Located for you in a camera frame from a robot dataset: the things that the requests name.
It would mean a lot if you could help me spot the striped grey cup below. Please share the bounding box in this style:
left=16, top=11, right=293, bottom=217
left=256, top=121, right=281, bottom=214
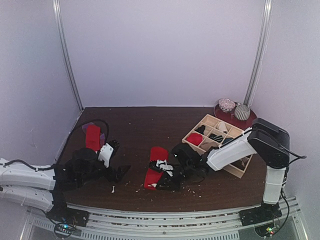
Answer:
left=234, top=104, right=251, bottom=121

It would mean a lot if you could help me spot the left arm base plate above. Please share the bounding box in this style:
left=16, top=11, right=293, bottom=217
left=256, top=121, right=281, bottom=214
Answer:
left=46, top=206, right=90, bottom=227

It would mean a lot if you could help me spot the tan sock roll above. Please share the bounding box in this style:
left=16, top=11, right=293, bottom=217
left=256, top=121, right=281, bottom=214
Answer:
left=199, top=142, right=218, bottom=151

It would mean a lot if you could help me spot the aluminium frame post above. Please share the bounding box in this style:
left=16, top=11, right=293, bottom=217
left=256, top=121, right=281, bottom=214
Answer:
left=243, top=0, right=273, bottom=108
left=52, top=0, right=84, bottom=112

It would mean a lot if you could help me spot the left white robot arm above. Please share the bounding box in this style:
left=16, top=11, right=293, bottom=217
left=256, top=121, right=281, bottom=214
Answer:
left=0, top=144, right=130, bottom=222

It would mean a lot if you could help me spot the left aluminium frame post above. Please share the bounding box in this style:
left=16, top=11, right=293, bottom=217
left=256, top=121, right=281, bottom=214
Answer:
left=52, top=0, right=84, bottom=112

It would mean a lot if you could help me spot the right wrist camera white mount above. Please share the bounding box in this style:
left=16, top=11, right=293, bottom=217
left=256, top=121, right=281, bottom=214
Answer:
left=155, top=159, right=174, bottom=177

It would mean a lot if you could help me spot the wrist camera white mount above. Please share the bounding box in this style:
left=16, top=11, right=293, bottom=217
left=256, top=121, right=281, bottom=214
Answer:
left=155, top=159, right=174, bottom=177
left=97, top=143, right=114, bottom=168

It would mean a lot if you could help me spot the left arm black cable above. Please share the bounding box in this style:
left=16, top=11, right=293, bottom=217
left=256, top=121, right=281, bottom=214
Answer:
left=0, top=118, right=110, bottom=171

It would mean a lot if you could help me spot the patterned white bowl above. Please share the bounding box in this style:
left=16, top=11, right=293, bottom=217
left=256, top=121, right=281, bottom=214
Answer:
left=218, top=98, right=236, bottom=113

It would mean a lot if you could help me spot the black sock in box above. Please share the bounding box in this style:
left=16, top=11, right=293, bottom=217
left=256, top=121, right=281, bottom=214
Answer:
left=195, top=124, right=206, bottom=135

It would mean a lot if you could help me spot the right aluminium frame post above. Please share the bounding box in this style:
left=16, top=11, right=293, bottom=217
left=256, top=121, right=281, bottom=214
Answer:
left=243, top=0, right=273, bottom=108

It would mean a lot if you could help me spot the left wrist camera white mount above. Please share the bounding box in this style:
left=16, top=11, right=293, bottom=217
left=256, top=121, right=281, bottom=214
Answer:
left=97, top=143, right=114, bottom=168

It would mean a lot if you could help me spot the red sock with striped cuff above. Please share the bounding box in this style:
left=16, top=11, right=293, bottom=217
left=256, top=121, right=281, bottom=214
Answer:
left=85, top=124, right=101, bottom=152

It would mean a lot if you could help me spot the purple orange striped sock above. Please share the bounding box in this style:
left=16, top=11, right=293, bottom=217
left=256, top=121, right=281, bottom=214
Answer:
left=81, top=122, right=105, bottom=147

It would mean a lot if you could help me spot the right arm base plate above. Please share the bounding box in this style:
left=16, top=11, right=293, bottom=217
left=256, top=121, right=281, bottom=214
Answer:
left=239, top=206, right=282, bottom=227

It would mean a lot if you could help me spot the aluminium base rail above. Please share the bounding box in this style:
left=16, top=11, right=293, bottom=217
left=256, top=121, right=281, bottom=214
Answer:
left=20, top=196, right=306, bottom=240

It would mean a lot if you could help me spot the rolled red sock in box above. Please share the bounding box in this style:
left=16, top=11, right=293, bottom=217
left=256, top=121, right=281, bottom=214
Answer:
left=186, top=133, right=203, bottom=146

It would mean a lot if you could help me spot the dark red round plate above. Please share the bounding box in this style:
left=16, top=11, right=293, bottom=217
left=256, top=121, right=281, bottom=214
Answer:
left=213, top=102, right=258, bottom=126

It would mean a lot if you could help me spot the wooden compartment organiser box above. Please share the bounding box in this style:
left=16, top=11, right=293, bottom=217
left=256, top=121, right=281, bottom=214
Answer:
left=181, top=114, right=252, bottom=178

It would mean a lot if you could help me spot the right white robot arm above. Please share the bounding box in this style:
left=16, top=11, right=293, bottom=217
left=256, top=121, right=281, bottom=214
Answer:
left=149, top=118, right=290, bottom=221

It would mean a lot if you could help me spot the black white striped sock roll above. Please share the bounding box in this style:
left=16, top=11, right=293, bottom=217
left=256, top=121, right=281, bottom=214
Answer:
left=209, top=133, right=224, bottom=143

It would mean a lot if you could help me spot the cream sock with brown toe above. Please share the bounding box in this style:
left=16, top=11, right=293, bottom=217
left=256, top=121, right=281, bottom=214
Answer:
left=216, top=121, right=228, bottom=134

